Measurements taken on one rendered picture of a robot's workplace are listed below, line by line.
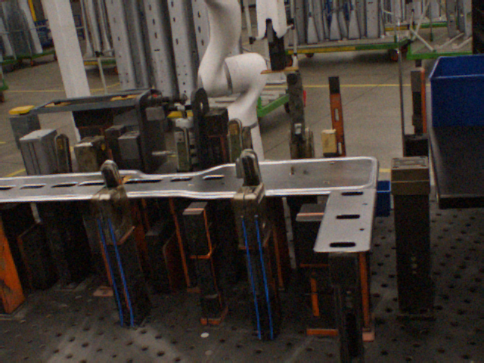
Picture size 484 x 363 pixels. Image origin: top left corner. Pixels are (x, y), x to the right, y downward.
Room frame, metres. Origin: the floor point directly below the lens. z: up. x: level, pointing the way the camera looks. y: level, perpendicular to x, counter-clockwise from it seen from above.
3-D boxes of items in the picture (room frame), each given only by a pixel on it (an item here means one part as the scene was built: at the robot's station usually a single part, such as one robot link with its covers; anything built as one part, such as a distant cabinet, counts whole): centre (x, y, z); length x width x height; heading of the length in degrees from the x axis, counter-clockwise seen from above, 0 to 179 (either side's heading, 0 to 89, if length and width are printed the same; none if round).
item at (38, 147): (1.74, 0.57, 0.90); 0.13 x 0.10 x 0.41; 162
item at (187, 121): (1.64, 0.15, 0.94); 0.18 x 0.13 x 0.49; 72
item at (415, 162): (1.13, -0.36, 0.88); 0.08 x 0.08 x 0.36; 72
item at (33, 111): (1.87, 0.42, 1.16); 0.37 x 0.14 x 0.02; 72
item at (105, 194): (1.29, 0.30, 0.87); 0.12 x 0.09 x 0.35; 162
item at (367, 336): (1.10, -0.23, 0.84); 0.11 x 0.06 x 0.29; 162
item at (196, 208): (1.23, 0.10, 0.84); 0.11 x 0.08 x 0.29; 162
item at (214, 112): (1.62, 0.02, 0.91); 0.07 x 0.05 x 0.42; 162
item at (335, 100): (1.45, -0.28, 0.95); 0.03 x 0.01 x 0.50; 72
